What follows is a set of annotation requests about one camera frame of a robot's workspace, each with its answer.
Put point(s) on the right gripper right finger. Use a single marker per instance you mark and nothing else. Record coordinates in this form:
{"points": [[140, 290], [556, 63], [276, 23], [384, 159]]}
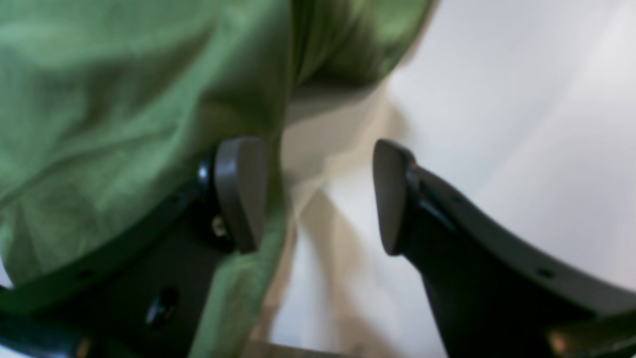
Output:
{"points": [[492, 294]]}

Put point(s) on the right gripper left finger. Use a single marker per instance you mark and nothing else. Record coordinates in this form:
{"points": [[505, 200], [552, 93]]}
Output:
{"points": [[142, 295]]}

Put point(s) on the green t-shirt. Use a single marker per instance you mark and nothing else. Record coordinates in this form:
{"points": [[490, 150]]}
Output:
{"points": [[106, 106]]}

